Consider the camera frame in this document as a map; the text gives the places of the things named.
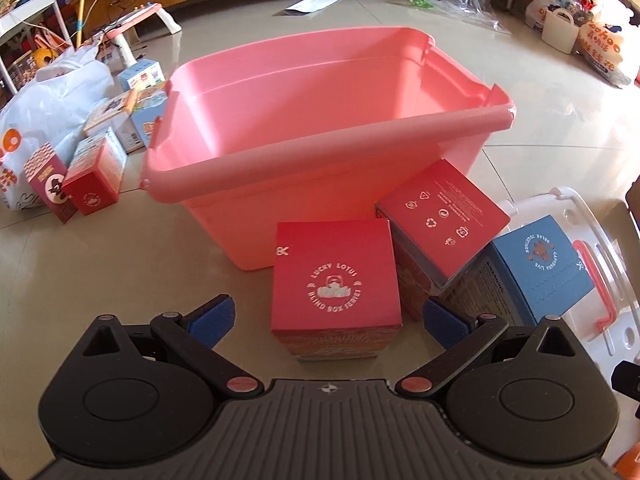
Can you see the white bag with orange print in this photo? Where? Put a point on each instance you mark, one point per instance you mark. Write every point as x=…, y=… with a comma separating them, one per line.
x=607, y=50

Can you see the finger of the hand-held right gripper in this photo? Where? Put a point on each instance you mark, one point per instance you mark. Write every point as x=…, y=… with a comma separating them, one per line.
x=627, y=377

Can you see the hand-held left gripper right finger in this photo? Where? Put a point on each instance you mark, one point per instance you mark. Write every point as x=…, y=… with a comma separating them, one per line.
x=440, y=322

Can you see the red checkered box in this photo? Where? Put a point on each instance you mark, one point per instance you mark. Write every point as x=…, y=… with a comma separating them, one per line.
x=45, y=180

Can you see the white bag of clothes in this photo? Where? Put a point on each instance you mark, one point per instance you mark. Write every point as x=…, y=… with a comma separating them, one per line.
x=540, y=10

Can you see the white paper sheet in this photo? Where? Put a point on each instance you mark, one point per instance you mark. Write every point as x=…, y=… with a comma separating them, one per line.
x=312, y=4

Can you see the clear plastic bag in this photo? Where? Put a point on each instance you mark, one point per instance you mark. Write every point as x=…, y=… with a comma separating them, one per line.
x=465, y=7

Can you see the orange object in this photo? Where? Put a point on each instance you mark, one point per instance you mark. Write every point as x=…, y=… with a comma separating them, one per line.
x=629, y=465

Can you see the red box with recycling symbols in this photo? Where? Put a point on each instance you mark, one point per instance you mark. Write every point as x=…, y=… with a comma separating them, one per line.
x=440, y=210

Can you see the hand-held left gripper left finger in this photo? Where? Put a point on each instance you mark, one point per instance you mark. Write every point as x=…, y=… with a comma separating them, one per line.
x=212, y=317

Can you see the pink and white stool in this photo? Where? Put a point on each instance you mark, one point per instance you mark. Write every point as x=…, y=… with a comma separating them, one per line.
x=142, y=17

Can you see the white shelf rack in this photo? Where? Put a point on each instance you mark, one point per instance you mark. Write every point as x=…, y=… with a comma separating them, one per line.
x=50, y=5

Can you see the red and white box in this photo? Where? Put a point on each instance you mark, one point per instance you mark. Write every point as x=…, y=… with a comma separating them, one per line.
x=95, y=175

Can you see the red box with round emblem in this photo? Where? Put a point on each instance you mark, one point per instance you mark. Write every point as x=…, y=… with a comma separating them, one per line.
x=335, y=280

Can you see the cream cartoon box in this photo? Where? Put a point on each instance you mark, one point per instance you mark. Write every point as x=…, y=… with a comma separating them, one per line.
x=107, y=112

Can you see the small light blue box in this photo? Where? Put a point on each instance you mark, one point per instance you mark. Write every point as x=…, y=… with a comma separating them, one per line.
x=142, y=72

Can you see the white plastic shopping bag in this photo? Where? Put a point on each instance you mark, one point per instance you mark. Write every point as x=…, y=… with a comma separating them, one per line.
x=45, y=110

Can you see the pink plastic storage bin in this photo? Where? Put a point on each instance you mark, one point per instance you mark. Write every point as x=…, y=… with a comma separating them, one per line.
x=325, y=110

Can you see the yellow round toy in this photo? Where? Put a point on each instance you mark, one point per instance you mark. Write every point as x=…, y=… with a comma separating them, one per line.
x=42, y=56

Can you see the blue bear print box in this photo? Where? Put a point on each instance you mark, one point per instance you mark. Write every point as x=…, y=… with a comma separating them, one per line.
x=150, y=115

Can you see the blue cardboard box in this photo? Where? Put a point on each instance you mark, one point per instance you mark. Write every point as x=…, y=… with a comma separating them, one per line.
x=545, y=265

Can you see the yellow and red toy stick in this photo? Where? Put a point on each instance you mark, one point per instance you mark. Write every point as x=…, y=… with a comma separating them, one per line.
x=82, y=5

